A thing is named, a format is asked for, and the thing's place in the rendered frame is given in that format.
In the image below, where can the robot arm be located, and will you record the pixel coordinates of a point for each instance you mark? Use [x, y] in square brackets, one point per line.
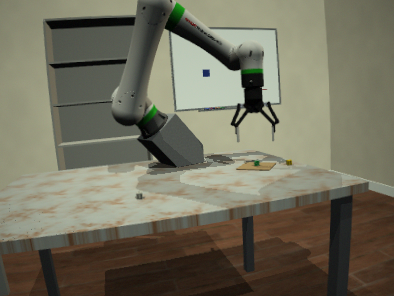
[152, 16]

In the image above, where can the tan square mat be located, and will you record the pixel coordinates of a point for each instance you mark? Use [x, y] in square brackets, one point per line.
[262, 166]

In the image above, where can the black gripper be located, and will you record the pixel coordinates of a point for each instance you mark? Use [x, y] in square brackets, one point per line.
[253, 107]

